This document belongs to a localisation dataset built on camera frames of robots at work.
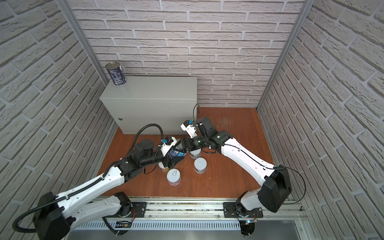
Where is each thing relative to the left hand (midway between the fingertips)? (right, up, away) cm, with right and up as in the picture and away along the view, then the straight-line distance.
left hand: (179, 148), depth 73 cm
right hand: (+1, +2, -2) cm, 3 cm away
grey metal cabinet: (-13, +28, +30) cm, 43 cm away
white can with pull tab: (-4, -17, +7) cm, 19 cm away
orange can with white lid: (-10, -13, +8) cm, 19 cm away
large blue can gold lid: (-2, -1, -5) cm, 6 cm away
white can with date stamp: (+10, -12, +11) cm, 19 cm away
